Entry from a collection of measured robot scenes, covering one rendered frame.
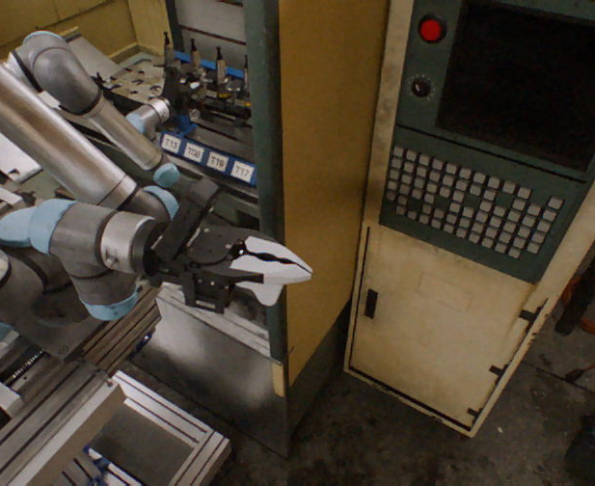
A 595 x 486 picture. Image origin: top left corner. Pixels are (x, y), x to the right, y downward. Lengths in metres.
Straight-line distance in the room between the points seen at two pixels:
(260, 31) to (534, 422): 2.02
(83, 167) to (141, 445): 1.40
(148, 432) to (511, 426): 1.47
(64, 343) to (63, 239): 0.47
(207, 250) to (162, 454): 1.47
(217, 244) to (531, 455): 1.93
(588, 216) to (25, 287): 1.16
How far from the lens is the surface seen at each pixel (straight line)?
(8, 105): 0.80
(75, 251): 0.67
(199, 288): 0.61
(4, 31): 2.96
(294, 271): 0.57
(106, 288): 0.73
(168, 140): 1.98
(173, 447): 1.99
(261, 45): 0.79
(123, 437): 2.06
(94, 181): 0.79
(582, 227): 1.31
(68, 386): 1.15
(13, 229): 1.02
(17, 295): 0.98
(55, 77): 1.39
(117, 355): 1.30
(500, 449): 2.31
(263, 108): 0.84
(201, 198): 0.54
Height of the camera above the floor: 2.01
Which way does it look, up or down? 46 degrees down
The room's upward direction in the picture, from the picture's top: straight up
